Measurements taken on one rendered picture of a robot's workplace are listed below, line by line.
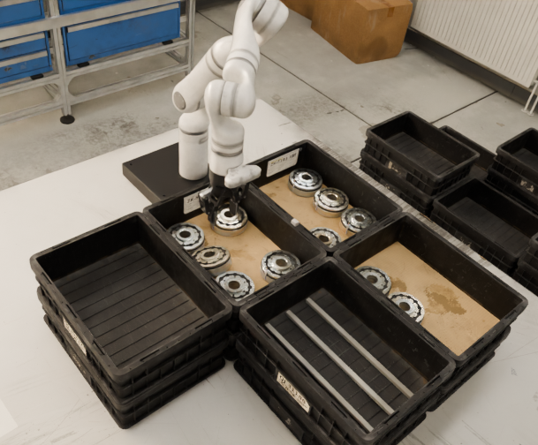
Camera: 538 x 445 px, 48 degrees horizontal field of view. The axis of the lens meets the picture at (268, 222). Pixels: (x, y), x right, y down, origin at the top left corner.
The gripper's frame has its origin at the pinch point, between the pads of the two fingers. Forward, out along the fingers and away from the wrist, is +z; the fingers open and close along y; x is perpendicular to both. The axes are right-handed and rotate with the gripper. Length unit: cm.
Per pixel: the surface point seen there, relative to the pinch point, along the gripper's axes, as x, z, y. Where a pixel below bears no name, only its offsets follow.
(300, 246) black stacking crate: 10.7, 12.3, -17.8
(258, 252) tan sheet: 1.8, 18.4, -11.5
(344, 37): -180, 85, -248
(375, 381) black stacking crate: 48, 20, -8
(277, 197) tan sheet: -12.9, 18.1, -31.1
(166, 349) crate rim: 19.8, 8.9, 28.8
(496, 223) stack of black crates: 12, 64, -138
